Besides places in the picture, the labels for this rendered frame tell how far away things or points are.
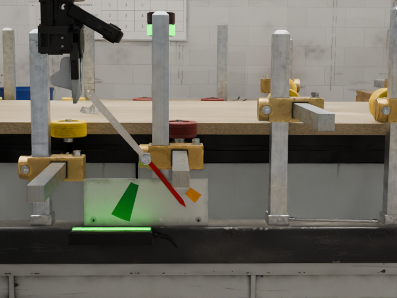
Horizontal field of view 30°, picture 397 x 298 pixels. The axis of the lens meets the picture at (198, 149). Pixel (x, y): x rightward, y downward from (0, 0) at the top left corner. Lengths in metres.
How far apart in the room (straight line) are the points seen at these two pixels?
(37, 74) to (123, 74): 7.25
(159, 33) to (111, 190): 0.34
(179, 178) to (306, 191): 0.59
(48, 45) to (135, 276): 0.53
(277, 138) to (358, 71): 7.34
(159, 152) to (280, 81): 0.29
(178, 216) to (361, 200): 0.50
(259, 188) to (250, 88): 6.97
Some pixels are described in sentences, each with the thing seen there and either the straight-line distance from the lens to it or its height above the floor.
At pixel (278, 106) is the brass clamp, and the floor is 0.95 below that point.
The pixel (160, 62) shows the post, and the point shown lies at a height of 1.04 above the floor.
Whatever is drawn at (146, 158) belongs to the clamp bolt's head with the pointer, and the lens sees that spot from 1.52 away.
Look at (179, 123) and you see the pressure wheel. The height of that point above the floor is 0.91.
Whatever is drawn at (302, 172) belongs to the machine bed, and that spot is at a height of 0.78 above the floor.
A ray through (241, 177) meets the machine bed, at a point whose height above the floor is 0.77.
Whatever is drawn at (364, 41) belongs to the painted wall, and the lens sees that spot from 8.89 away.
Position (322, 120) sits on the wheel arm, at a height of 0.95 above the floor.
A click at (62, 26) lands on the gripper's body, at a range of 1.46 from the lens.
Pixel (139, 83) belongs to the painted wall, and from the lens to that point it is 8.78.
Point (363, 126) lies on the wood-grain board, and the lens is 1.78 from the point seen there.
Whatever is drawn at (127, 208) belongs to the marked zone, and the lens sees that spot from 1.56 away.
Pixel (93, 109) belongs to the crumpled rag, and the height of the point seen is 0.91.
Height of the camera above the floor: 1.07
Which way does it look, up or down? 8 degrees down
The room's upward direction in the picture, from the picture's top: straight up
